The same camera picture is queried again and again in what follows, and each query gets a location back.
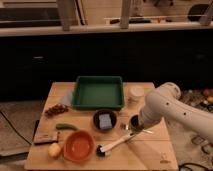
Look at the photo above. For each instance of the green chili pepper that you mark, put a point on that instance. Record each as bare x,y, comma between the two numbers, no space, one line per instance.
66,126

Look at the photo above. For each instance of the red grape bunch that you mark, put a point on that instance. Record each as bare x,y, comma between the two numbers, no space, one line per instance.
55,110

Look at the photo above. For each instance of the metal cup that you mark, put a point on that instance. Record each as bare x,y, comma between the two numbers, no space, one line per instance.
134,124

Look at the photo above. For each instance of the orange bowl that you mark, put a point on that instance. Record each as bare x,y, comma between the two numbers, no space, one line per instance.
78,146

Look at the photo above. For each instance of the white translucent cup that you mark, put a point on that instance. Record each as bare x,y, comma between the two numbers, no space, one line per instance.
135,94

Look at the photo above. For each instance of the blue grey sponge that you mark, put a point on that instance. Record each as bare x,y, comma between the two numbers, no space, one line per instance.
105,121

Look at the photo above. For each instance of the white handled dish brush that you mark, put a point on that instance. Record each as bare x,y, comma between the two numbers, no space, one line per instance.
102,150

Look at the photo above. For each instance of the dark bowl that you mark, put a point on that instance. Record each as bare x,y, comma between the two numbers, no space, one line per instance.
112,114

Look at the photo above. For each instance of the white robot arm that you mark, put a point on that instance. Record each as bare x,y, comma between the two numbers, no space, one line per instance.
163,101

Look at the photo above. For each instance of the green plastic tray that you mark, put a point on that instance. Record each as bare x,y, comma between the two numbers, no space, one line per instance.
96,92

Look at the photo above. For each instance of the silver fork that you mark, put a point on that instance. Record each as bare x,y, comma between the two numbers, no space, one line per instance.
126,127

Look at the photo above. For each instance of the brown wooden block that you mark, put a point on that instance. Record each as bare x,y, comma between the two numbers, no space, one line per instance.
46,138

